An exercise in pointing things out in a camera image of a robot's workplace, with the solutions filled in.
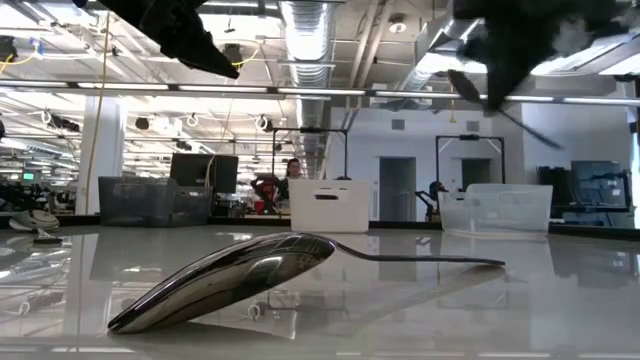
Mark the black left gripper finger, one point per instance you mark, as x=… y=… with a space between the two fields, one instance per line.
x=195 y=47

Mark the white plastic bin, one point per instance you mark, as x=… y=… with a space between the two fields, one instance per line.
x=305 y=215

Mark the silver air duct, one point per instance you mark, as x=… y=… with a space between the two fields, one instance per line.
x=307 y=50

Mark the black gantry frame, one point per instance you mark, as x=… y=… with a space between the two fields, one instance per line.
x=470 y=136

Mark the black spoon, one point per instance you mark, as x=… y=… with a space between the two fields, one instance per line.
x=462 y=86

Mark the dark monitor workstation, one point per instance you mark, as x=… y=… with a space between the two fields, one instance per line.
x=595 y=180

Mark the grey plastic bin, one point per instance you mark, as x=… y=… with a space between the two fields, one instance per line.
x=150 y=205

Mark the shiny silver spoon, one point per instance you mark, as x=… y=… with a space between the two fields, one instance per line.
x=225 y=280

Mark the long led light bar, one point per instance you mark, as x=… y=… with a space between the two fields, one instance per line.
x=320 y=91

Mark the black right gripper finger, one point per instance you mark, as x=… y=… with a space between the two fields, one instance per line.
x=505 y=75

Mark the white grey rounded object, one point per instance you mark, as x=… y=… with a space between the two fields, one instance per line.
x=34 y=220

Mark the green exit sign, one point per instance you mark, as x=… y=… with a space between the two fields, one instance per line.
x=28 y=176

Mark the red black equipment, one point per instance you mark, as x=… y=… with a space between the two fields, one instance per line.
x=264 y=192

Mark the black monitor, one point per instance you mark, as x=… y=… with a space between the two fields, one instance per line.
x=205 y=172

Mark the person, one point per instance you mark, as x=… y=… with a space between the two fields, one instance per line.
x=292 y=169

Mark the white column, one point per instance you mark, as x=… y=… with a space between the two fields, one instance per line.
x=107 y=150

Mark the grey door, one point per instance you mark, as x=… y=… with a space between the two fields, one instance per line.
x=397 y=190

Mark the black background robot arm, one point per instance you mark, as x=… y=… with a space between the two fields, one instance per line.
x=435 y=192
x=20 y=197

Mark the clear plastic bin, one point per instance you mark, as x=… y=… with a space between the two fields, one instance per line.
x=500 y=210

